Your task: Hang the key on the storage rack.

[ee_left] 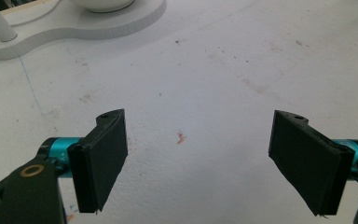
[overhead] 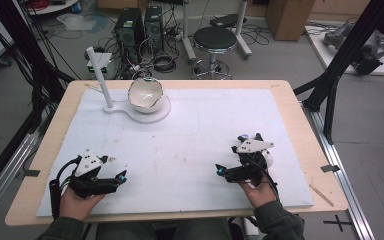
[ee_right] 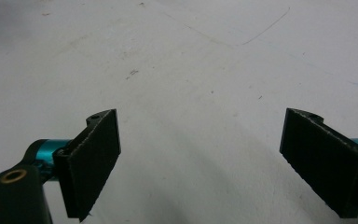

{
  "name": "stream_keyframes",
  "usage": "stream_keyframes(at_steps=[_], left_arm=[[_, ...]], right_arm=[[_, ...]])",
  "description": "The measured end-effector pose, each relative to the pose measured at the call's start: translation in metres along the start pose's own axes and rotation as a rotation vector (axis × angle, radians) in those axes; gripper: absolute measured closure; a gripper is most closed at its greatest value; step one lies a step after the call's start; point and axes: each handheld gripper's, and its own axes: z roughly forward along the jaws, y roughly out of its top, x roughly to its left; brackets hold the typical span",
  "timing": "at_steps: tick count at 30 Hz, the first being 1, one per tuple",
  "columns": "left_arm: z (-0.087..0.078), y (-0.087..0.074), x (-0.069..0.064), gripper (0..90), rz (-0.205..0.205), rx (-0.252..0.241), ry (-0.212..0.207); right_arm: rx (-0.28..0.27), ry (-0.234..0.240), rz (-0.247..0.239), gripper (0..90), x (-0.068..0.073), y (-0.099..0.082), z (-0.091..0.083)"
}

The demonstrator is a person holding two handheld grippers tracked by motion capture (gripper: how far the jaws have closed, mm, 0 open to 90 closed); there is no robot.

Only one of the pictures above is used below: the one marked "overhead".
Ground brown cardboard box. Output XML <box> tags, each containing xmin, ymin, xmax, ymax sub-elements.
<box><xmin>264</xmin><ymin>0</ymin><xmax>317</xmax><ymax>42</ymax></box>

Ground coil of black cables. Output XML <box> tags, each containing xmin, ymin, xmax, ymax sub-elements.
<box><xmin>150</xmin><ymin>50</ymin><xmax>178</xmax><ymax>74</ymax></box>

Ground flat black case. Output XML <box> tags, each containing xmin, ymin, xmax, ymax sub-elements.
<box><xmin>209</xmin><ymin>13</ymin><xmax>248</xmax><ymax>29</ymax></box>

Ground black computer tower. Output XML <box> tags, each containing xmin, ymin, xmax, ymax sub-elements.
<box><xmin>114</xmin><ymin>7</ymin><xmax>145</xmax><ymax>65</ymax></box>
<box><xmin>143</xmin><ymin>5</ymin><xmax>165</xmax><ymax>52</ymax></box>

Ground white stand with pole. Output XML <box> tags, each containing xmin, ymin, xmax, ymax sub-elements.
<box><xmin>85</xmin><ymin>46</ymin><xmax>172</xmax><ymax>125</ymax></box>

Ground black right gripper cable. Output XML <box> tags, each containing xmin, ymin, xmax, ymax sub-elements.
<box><xmin>246</xmin><ymin>156</ymin><xmax>280</xmax><ymax>203</ymax></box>

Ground white foam mat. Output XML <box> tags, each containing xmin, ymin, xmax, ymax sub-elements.
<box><xmin>35</xmin><ymin>87</ymin><xmax>315</xmax><ymax>218</ymax></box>

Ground white metal stand legs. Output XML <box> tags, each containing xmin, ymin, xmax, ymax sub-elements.
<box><xmin>179</xmin><ymin>0</ymin><xmax>253</xmax><ymax>64</ymax></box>

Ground aluminium rail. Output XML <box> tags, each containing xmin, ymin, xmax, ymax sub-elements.
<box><xmin>300</xmin><ymin>100</ymin><xmax>377</xmax><ymax>240</ymax></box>
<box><xmin>0</xmin><ymin>132</ymin><xmax>40</xmax><ymax>228</ymax></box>

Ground person's legs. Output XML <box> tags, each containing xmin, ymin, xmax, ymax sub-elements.
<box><xmin>94</xmin><ymin>218</ymin><xmax>248</xmax><ymax>240</ymax></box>

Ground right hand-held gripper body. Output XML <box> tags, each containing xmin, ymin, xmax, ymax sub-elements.
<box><xmin>225</xmin><ymin>132</ymin><xmax>275</xmax><ymax>187</ymax></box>

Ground white round table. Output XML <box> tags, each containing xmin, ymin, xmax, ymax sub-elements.
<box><xmin>22</xmin><ymin>0</ymin><xmax>82</xmax><ymax>16</ymax></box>

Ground black round stool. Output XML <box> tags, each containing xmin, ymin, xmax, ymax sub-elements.
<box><xmin>191</xmin><ymin>26</ymin><xmax>239</xmax><ymax>81</ymax></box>

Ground white platform board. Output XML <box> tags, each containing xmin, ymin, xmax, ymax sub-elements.
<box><xmin>304</xmin><ymin>20</ymin><xmax>384</xmax><ymax>78</ymax></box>

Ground person's left hand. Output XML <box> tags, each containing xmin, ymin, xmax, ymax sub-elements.
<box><xmin>59</xmin><ymin>186</ymin><xmax>107</xmax><ymax>222</ymax></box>

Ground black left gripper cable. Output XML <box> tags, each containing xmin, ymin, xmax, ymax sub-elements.
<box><xmin>48</xmin><ymin>155</ymin><xmax>83</xmax><ymax>220</ymax></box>

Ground grey robot device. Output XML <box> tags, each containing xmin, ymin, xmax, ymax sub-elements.
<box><xmin>322</xmin><ymin>22</ymin><xmax>384</xmax><ymax>76</ymax></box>

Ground black metal frame strut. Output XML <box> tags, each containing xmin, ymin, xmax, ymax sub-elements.
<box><xmin>292</xmin><ymin>0</ymin><xmax>384</xmax><ymax>145</ymax></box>
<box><xmin>0</xmin><ymin>0</ymin><xmax>76</xmax><ymax>201</ymax></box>

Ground clear plastic sheet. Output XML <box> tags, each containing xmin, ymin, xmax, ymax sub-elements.
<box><xmin>55</xmin><ymin>12</ymin><xmax>98</xmax><ymax>32</ymax></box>

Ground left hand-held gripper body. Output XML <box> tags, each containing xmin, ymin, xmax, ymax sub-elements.
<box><xmin>67</xmin><ymin>149</ymin><xmax>119</xmax><ymax>200</ymax></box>

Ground thin wooden stick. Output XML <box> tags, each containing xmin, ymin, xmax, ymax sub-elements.
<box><xmin>308</xmin><ymin>183</ymin><xmax>335</xmax><ymax>208</ymax></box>
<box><xmin>84</xmin><ymin>82</ymin><xmax>104</xmax><ymax>94</ymax></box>

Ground white cracked eggshell bowl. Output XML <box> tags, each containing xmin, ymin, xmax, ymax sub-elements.
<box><xmin>127</xmin><ymin>77</ymin><xmax>165</xmax><ymax>115</ymax></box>

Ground white box with green light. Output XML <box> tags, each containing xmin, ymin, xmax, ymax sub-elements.
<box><xmin>85</xmin><ymin>52</ymin><xmax>113</xmax><ymax>80</ymax></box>

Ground person's right hand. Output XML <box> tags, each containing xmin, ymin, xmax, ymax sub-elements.
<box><xmin>239</xmin><ymin>179</ymin><xmax>278</xmax><ymax>210</ymax></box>

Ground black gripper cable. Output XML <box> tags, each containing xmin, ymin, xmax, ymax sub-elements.
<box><xmin>246</xmin><ymin>156</ymin><xmax>280</xmax><ymax>203</ymax></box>
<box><xmin>48</xmin><ymin>155</ymin><xmax>83</xmax><ymax>220</ymax></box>

